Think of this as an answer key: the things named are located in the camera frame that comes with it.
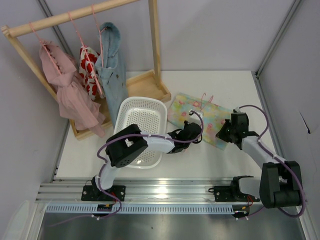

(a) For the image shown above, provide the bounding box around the floral pastel skirt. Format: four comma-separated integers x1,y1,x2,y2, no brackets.
167,93,232,151

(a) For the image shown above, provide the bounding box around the pink wire hanger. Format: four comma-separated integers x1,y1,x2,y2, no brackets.
200,92,214,112

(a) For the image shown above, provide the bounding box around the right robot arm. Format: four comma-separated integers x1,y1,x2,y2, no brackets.
216,111,306,211

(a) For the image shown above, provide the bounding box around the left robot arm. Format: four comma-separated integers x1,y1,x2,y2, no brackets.
92,120,204,196

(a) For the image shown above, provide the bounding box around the pink hanger under floral garment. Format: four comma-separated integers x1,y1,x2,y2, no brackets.
66,10,107,97

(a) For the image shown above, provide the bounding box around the pink hanger under denim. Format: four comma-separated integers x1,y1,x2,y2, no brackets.
91,4,110,69

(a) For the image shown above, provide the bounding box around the pink hanger under dress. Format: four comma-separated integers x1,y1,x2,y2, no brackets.
28,22,62,76

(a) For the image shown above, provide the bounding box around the white perforated plastic basket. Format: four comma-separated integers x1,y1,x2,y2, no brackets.
113,96,168,169

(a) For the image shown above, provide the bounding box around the wooden clothes rack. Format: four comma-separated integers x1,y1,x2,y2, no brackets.
1,0,171,139

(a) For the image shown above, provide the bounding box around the light blue denim garment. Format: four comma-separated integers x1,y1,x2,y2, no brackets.
95,22,129,126

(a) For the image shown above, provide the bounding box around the red white floral garment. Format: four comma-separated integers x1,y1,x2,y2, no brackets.
78,45,107,101

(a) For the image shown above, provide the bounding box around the pink pleated dress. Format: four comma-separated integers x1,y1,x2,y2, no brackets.
39,40,106,138

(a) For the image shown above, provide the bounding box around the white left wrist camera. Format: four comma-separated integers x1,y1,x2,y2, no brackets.
189,109,203,119

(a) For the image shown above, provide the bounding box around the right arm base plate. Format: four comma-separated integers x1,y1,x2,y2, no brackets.
208,185,260,203

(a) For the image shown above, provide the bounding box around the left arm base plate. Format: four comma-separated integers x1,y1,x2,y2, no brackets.
81,185,126,202

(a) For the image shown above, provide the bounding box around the aluminium rail frame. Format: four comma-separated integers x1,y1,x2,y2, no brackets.
35,178,232,204

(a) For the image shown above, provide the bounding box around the white slotted cable duct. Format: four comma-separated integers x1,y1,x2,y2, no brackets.
45,203,235,215

